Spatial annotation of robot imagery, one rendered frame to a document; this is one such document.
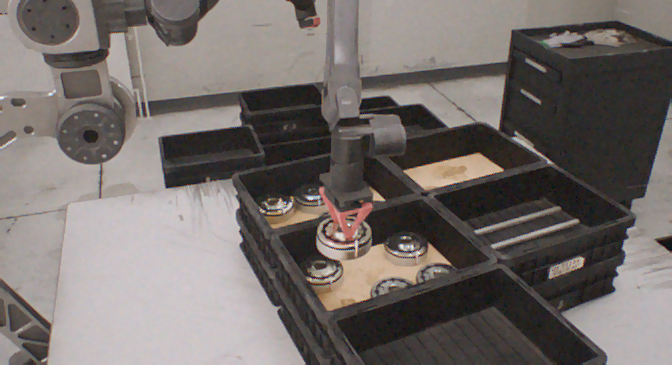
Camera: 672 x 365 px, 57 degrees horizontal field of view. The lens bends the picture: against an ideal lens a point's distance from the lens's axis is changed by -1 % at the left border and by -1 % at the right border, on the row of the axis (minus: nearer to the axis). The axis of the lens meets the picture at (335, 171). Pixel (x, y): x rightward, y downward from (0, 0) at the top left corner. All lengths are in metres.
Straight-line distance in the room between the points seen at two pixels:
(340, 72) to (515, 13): 4.11
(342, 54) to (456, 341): 0.60
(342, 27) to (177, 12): 0.29
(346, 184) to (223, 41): 3.35
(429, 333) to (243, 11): 3.34
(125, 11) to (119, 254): 0.86
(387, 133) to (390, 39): 3.64
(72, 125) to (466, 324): 0.92
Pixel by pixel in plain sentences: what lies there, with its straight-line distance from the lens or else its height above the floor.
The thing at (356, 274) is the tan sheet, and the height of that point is 0.83.
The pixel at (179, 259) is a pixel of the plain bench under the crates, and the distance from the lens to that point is 1.73.
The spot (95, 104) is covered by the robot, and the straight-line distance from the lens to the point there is 1.43.
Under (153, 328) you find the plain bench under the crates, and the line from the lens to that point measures 1.54.
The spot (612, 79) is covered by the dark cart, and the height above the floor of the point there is 0.78.
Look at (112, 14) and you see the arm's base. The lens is 1.10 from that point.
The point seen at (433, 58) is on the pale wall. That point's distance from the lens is 4.90.
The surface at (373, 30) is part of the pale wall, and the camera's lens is 4.63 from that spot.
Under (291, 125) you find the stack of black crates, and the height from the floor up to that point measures 0.51.
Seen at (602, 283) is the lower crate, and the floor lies 0.75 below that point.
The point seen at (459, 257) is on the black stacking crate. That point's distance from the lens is 1.44.
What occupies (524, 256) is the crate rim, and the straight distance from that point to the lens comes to 1.37.
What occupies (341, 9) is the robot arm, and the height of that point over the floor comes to 1.43.
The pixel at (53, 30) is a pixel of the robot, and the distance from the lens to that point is 1.12.
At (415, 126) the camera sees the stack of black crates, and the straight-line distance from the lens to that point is 2.96.
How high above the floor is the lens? 1.70
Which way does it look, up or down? 29 degrees down
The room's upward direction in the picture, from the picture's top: straight up
